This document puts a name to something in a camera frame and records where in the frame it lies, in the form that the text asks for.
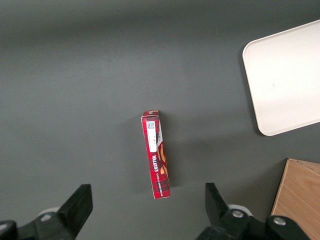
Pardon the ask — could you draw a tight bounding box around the wooden two-drawer cabinet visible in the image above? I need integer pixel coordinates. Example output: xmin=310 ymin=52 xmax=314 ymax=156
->
xmin=271 ymin=158 xmax=320 ymax=240

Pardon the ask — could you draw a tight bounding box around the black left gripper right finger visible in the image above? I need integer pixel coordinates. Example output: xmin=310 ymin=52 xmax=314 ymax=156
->
xmin=196 ymin=182 xmax=251 ymax=240

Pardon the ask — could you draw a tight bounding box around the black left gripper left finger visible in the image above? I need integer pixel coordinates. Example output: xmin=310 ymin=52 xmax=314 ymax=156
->
xmin=14 ymin=184 xmax=94 ymax=240

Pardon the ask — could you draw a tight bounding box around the cream rectangular tray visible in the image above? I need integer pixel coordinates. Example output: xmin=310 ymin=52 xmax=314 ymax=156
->
xmin=241 ymin=19 xmax=320 ymax=137

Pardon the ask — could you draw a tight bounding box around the red tartan cookie box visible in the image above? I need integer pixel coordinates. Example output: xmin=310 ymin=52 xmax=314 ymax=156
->
xmin=140 ymin=109 xmax=172 ymax=200

